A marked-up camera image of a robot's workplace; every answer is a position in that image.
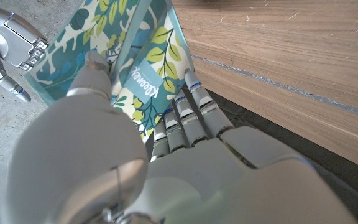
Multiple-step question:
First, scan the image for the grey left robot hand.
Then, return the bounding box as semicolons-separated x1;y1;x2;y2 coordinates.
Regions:
0;51;358;224

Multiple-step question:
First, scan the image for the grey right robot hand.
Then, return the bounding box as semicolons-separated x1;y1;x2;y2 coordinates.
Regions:
0;0;50;103

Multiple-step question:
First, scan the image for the teal floral tissue box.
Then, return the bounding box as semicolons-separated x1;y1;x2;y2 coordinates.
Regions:
23;0;195;144

